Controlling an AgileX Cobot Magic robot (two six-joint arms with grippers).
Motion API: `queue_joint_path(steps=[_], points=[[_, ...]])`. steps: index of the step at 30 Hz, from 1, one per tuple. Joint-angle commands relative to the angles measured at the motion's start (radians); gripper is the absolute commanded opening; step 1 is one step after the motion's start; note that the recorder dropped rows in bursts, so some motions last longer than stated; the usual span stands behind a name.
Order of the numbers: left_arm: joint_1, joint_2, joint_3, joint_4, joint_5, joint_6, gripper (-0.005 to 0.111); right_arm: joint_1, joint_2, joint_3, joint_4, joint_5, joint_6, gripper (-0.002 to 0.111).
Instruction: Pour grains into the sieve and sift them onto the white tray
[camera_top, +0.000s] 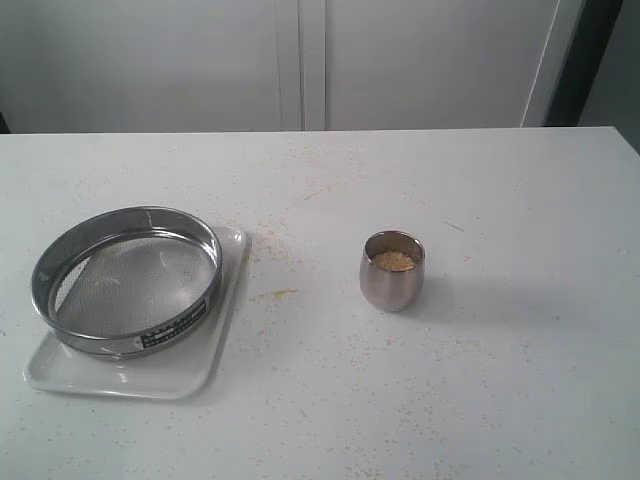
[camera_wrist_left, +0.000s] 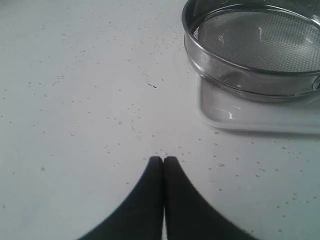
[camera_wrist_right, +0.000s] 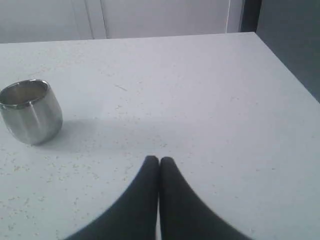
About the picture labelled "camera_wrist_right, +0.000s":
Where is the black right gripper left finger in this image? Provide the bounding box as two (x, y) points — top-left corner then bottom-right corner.
(67, 155), (159, 240)

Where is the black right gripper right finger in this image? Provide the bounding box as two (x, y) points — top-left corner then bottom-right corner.
(159, 157), (249, 240)

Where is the stainless steel cup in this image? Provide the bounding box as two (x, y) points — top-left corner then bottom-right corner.
(0, 79), (63, 145)

